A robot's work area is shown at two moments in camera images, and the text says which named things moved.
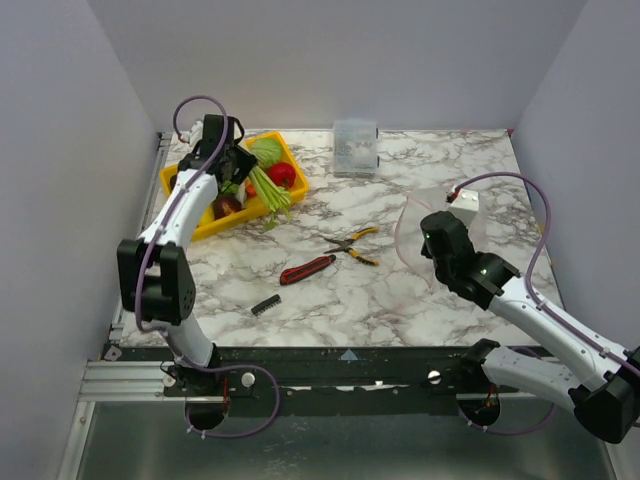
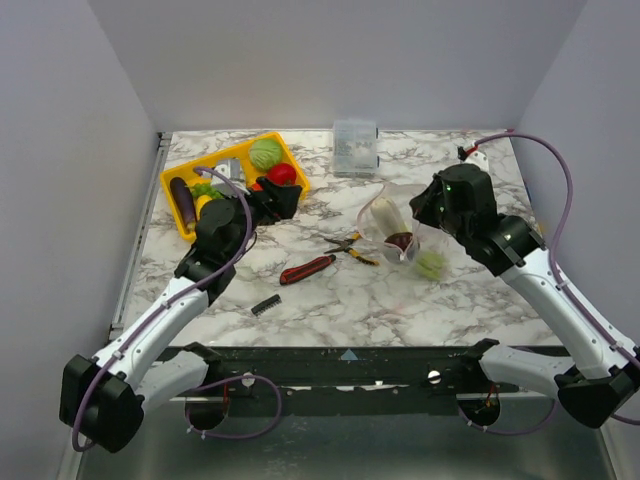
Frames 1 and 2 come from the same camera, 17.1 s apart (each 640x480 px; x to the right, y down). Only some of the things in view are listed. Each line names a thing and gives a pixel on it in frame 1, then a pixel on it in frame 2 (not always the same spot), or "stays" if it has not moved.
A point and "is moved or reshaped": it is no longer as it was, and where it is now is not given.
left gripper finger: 227,163 to 285,208
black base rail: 339,380 stays
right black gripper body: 438,245 to 425,207
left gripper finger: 243,163 to 280,191
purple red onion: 225,204 is moved or reshaped
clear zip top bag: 409,237 is moved or reshaped
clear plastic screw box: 354,148 stays
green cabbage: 268,151 stays
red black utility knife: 295,272 stays
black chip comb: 266,305 stays
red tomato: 282,173 stays
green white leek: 271,195 is moved or reshaped
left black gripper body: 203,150 to 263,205
